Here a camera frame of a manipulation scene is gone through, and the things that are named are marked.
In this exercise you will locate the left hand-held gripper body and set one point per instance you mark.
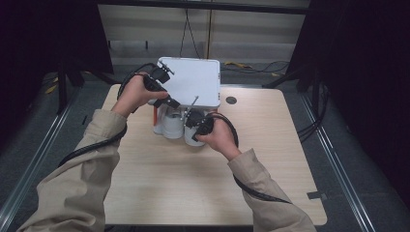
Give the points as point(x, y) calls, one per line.
point(156, 77)

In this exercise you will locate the person's left hand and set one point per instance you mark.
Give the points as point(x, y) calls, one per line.
point(135, 93)

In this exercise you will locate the black metal stand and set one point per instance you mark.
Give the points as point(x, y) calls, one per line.
point(62, 87)

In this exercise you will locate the person's left beige sleeve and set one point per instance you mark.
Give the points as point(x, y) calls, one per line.
point(74, 187)

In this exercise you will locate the white shoe rack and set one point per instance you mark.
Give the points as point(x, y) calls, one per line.
point(196, 79)

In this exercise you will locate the white sneaker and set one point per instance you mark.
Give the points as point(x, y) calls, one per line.
point(189, 138)
point(172, 127)

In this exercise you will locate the metal floor rail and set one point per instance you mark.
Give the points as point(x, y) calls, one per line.
point(35, 154)
point(338, 167)

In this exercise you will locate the grey tape patch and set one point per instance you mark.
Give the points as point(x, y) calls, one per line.
point(316, 195)

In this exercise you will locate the black table grommet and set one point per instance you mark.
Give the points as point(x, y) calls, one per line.
point(231, 100)

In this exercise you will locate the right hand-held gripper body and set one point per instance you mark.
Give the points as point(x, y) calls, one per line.
point(201, 124)

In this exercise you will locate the person's right beige sleeve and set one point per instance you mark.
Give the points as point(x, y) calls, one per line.
point(270, 209)

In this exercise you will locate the person's right hand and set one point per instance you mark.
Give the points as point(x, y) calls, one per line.
point(224, 137)

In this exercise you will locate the person's beige sleeve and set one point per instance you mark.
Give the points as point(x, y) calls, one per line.
point(74, 187)
point(270, 209)

